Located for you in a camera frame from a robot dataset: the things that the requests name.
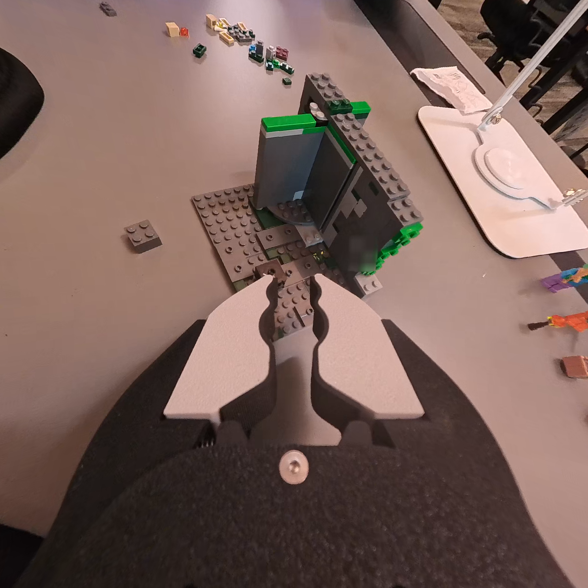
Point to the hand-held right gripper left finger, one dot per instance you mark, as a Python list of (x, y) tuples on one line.
[(220, 358)]

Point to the green zombie minifigure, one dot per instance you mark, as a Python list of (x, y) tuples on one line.
[(558, 280)]

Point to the grey desk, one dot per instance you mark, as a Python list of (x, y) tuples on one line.
[(115, 321)]

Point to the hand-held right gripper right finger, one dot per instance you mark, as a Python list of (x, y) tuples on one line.
[(367, 358)]

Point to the black office chair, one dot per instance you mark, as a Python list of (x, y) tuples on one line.
[(519, 27)]

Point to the small brown brick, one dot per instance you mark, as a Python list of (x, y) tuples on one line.
[(576, 367)]

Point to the grey square toy brick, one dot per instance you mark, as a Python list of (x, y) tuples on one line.
[(143, 236)]

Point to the pile of small loose bricks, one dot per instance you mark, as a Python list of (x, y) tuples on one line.
[(257, 50)]

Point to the orange minifigure with sword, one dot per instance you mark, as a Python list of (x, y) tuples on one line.
[(572, 321)]

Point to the white printed paper bag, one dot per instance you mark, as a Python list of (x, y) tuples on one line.
[(450, 87)]

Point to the grey green toy brick model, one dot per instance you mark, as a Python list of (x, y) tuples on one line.
[(285, 160)]

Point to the small dark grey plate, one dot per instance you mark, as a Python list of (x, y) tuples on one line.
[(107, 9)]

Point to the white book stand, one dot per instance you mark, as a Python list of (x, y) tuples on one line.
[(459, 151)]

